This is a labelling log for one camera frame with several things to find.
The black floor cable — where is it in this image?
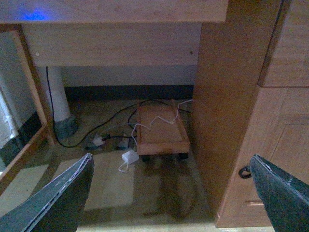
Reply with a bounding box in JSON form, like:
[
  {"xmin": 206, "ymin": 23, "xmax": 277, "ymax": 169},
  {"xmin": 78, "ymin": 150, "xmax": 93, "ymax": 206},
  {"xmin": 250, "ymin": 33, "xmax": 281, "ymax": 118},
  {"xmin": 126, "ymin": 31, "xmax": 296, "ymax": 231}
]
[{"xmin": 45, "ymin": 66, "xmax": 191, "ymax": 148}]

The wooden desk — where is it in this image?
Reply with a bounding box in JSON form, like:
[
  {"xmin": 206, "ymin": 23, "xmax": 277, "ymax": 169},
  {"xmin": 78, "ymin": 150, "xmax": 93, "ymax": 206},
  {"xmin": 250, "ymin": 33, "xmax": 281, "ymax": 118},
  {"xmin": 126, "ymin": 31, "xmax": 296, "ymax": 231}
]
[{"xmin": 0, "ymin": 0, "xmax": 309, "ymax": 228}]

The wooden wheeled cart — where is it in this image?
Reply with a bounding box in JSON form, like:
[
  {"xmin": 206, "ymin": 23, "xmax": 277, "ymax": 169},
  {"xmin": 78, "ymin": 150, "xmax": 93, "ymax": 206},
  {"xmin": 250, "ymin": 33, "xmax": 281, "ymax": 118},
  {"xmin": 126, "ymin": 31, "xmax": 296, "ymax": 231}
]
[{"xmin": 133, "ymin": 100, "xmax": 190, "ymax": 162}]

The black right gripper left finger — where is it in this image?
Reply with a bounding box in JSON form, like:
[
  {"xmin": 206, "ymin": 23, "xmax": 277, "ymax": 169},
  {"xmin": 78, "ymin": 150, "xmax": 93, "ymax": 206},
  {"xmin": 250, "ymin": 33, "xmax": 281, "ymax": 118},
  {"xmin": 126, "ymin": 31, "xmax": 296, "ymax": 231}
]
[{"xmin": 0, "ymin": 153, "xmax": 94, "ymax": 232}]

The black ring cabinet handle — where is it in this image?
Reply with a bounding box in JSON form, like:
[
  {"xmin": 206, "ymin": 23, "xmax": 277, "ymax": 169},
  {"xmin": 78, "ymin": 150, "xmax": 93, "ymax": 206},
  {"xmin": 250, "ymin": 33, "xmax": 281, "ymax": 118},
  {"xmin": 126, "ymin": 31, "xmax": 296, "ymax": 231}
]
[{"xmin": 238, "ymin": 166, "xmax": 252, "ymax": 179}]

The white plug on floor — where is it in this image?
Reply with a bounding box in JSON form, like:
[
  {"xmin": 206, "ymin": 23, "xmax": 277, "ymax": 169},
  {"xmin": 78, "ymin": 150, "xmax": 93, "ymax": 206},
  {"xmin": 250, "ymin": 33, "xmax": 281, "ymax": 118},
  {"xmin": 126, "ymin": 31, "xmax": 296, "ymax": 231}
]
[{"xmin": 93, "ymin": 137, "xmax": 104, "ymax": 146}]

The white power adapter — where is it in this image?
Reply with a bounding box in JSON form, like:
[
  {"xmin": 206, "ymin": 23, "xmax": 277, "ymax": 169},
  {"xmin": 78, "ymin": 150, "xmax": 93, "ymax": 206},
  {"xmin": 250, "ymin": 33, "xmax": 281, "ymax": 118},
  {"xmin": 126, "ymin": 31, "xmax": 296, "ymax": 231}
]
[{"xmin": 122, "ymin": 150, "xmax": 139, "ymax": 165}]

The white thin cable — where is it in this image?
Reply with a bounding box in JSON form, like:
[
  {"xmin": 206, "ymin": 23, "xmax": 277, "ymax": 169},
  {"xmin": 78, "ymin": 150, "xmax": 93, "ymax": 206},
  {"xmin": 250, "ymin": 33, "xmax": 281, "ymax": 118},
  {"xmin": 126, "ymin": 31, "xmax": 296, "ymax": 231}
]
[{"xmin": 118, "ymin": 98, "xmax": 194, "ymax": 173}]

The white pipe with grey base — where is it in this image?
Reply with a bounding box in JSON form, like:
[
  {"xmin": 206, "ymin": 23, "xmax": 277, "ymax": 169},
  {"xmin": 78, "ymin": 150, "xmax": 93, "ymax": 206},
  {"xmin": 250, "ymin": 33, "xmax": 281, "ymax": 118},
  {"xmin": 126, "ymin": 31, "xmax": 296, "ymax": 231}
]
[{"xmin": 38, "ymin": 66, "xmax": 78, "ymax": 140}]

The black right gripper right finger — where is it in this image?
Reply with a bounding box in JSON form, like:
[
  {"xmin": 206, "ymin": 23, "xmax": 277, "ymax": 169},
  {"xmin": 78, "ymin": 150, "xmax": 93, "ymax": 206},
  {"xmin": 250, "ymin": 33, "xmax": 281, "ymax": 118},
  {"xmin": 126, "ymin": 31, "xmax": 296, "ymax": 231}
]
[{"xmin": 250, "ymin": 154, "xmax": 309, "ymax": 232}]

